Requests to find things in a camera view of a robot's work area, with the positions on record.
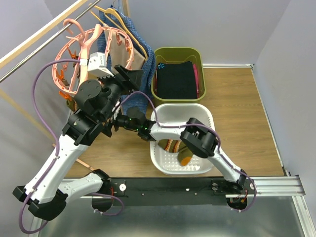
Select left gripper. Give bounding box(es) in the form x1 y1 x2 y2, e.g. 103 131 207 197
96 64 145 120

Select olive wavy striped sock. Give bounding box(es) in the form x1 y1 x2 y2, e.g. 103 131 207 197
158 139 193 166

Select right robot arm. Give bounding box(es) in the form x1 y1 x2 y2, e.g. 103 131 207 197
104 103 246 194

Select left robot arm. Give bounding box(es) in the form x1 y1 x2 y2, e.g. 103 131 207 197
13 65 143 221

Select yellow wooden hanger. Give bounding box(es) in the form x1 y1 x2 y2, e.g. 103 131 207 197
94 5 148 61

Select blue checkered shirt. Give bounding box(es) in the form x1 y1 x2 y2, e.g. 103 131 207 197
99 11 156 114

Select beige cloth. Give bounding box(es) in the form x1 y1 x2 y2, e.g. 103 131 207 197
104 30 145 73

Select olive green bin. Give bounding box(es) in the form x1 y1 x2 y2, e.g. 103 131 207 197
151 47 206 105

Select black folded clothes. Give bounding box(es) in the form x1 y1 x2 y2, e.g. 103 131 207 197
156 61 197 100

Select pink folded garment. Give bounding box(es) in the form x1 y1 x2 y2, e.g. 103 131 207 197
193 64 199 98

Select white plastic basket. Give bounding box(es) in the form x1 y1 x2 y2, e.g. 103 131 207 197
150 103 215 175

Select metal rack rod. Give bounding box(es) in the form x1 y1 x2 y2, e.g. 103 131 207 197
0 0 87 82

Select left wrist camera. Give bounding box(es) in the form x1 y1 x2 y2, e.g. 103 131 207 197
79 52 114 78

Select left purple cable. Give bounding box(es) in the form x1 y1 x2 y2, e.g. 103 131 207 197
19 58 81 234

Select black mounting base rail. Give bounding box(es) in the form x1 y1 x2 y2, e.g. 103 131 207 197
109 177 255 206

